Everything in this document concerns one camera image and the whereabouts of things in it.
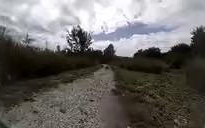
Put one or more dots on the gravel dirt path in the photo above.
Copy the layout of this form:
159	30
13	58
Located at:
80	100

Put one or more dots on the tall leafy tree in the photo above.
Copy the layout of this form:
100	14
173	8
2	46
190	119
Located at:
78	39

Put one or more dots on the group of dark trees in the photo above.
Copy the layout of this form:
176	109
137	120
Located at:
183	53

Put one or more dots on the grass verge with reeds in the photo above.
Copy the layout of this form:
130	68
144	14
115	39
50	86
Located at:
30	86

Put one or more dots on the grass verge with bushes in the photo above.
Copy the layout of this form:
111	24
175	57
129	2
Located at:
156	93

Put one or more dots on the tall reeds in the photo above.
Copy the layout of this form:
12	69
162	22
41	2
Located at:
26	63

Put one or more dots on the small dark tree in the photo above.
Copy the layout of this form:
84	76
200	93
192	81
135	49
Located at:
109	50

